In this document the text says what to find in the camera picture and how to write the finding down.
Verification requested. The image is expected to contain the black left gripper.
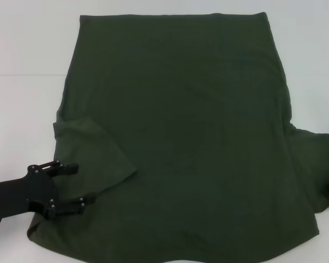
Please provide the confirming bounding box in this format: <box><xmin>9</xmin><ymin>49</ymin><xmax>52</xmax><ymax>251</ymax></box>
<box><xmin>0</xmin><ymin>161</ymin><xmax>96</xmax><ymax>221</ymax></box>

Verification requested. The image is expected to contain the dark green shirt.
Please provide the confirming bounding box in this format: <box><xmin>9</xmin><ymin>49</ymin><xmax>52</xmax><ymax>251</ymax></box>
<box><xmin>26</xmin><ymin>11</ymin><xmax>329</xmax><ymax>263</ymax></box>

